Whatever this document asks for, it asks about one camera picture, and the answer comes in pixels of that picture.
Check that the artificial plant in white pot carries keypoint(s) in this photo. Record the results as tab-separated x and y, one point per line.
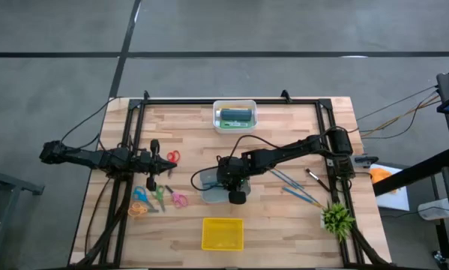
336	221

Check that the small black grey mount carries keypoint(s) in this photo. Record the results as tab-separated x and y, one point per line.
366	161

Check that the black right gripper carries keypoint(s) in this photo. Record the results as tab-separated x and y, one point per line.
231	172

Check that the black paintbrush silver ferrule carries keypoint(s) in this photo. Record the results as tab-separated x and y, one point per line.
318	180

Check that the light grey plastic bin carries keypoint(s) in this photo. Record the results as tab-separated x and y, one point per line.
209	197

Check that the white board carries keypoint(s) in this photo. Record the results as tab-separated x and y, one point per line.
393	198

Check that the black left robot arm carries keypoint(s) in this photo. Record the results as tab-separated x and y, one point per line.
81	157

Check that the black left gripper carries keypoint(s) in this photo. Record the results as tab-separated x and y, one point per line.
154	147

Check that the yellow slotted plastic basket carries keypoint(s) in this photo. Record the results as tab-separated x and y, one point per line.
222	234

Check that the red scissors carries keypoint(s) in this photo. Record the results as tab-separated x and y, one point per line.
173	157

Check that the grey metal table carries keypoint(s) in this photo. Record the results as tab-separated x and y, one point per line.
21	183

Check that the black aluminium rig frame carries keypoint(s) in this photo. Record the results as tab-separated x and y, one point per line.
209	101

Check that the white plastic storage bin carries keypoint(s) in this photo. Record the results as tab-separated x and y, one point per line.
234	131

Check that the black diagonal beam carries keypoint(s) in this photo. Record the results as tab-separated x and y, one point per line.
415	173

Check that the orange cloth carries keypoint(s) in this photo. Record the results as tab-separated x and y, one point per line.
381	176

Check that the orange scissors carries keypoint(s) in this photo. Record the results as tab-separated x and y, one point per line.
138	209

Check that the green scissors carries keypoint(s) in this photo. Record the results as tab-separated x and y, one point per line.
159	200

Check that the blue scissors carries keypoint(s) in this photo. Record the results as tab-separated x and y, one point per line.
148	203

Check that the pink scissors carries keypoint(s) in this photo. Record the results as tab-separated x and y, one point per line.
172	194

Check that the black frame clamp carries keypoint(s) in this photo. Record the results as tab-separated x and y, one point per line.
286	96
146	95

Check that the green packaging card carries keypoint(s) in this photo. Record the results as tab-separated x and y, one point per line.
235	124

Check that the blue paintbrush gold ferrule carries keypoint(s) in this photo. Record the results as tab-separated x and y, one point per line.
303	197

